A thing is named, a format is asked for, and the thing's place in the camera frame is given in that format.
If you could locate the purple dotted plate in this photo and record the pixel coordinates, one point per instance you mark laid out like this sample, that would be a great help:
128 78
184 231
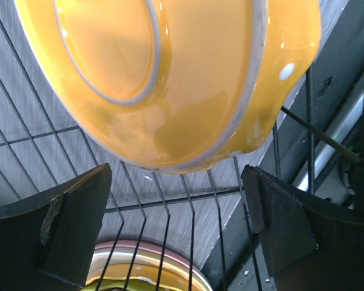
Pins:
145 246

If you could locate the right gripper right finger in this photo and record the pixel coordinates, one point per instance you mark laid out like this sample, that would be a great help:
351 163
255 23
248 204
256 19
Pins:
308 243

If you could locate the green dotted plate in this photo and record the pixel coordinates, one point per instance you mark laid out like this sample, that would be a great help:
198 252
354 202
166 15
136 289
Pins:
135 283

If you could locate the yellow cream round plate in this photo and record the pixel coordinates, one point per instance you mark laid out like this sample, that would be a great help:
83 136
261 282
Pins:
123 255

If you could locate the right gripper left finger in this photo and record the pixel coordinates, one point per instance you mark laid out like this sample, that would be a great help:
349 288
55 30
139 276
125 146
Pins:
47 240

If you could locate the yellow dotted plate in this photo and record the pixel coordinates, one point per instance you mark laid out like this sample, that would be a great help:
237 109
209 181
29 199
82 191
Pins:
173 86

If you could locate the black wire dish rack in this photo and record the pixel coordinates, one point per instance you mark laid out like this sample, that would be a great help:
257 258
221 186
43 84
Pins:
202 215

